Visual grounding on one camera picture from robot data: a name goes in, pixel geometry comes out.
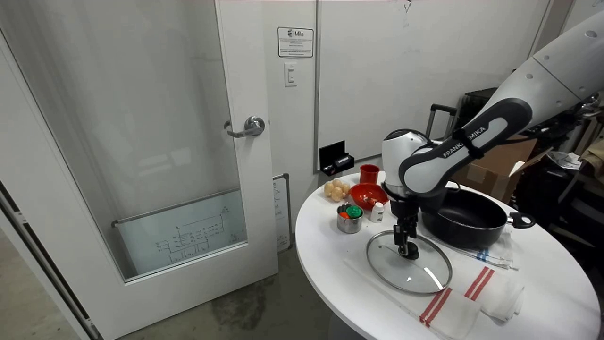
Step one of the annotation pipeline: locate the red mug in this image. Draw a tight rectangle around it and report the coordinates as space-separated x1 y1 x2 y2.
359 163 382 188

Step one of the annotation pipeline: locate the silver door lever handle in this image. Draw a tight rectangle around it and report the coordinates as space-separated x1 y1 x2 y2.
224 116 267 141

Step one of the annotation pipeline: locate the black suitcase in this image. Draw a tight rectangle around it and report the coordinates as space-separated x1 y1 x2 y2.
427 88 507 143

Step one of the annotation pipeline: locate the black office chair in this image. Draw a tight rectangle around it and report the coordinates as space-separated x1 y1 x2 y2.
512 148 604 254

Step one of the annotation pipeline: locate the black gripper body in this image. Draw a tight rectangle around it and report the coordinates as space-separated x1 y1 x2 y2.
392 195 424 233

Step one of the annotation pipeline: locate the small white bottle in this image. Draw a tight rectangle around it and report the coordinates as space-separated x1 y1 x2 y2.
369 201 388 224

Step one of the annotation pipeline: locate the black cooking pot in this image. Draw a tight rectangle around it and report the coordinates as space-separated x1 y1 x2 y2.
422 188 537 252

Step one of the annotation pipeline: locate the white wall sign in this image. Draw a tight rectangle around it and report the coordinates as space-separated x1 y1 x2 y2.
276 25 316 61

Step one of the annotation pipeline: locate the red bowl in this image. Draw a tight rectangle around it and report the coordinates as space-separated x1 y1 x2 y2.
348 182 392 214

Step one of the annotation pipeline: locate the white light switch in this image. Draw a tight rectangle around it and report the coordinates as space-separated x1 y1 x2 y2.
282 61 299 90

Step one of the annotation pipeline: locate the pale yellow round food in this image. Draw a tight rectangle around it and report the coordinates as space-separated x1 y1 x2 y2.
324 178 354 205

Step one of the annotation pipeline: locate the blue-striped white towel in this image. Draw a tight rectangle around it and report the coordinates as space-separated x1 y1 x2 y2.
469 243 526 273

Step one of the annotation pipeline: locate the white frosted glass door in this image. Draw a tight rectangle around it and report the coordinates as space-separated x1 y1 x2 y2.
0 0 282 340

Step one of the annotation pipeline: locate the glass lid with black knob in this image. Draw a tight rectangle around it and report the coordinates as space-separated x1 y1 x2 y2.
365 229 456 297

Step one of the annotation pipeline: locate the open black case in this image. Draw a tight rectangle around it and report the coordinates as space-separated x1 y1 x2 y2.
318 141 358 178

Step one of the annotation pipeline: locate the red-striped white towel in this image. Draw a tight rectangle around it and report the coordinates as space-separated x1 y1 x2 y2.
412 286 490 340
461 263 529 328

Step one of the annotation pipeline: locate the brown cardboard box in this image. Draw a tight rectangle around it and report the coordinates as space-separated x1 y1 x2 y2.
452 135 541 205

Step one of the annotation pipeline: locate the steel cup with colourful items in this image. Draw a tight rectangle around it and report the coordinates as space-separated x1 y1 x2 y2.
337 203 367 237

